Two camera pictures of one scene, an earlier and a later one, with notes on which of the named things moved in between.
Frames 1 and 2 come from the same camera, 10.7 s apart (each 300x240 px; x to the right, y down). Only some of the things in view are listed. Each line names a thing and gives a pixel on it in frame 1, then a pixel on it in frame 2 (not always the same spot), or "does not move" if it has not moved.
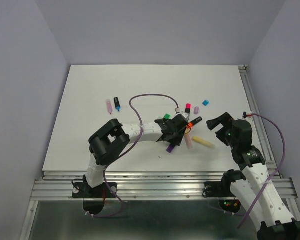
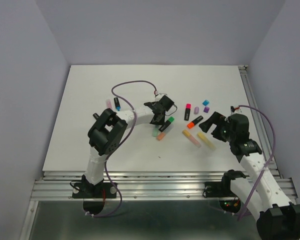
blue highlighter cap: [206, 102] does not move
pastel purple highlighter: [109, 108] does not move
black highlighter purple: [170, 148] to [96, 116]
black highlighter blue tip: [117, 103] does not move
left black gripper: [177, 141] to [161, 122]
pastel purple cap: [196, 110] does not move
